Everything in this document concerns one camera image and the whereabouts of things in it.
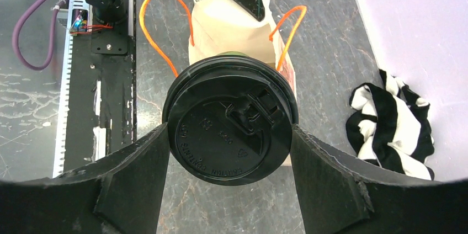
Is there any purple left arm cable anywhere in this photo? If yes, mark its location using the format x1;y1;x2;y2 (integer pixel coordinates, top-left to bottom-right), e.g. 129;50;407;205
12;0;63;71

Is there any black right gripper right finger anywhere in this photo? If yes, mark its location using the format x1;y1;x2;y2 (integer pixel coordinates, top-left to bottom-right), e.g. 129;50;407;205
290;125;467;233

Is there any brown paper takeout bag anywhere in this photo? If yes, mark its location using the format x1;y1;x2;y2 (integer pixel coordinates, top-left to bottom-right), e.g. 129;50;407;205
139;0;308;167

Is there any black white striped cloth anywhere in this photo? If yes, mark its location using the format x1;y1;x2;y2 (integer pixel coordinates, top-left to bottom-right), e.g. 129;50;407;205
345;70;435;180

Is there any black plastic cup lid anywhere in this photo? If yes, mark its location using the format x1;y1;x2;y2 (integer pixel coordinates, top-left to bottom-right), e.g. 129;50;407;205
162;55;299;186

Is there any white slotted cable duct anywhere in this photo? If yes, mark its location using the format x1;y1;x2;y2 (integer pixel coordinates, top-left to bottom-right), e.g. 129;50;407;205
52;0;76;178

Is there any green paper coffee cup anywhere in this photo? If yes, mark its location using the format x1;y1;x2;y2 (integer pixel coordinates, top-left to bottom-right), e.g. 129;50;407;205
218;51;248;57

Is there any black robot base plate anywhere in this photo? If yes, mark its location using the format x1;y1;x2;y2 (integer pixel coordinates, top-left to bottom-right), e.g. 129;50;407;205
57;0;136;174

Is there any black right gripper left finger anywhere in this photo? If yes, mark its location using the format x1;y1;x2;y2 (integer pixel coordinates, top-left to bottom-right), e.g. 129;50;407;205
1;124;169;233

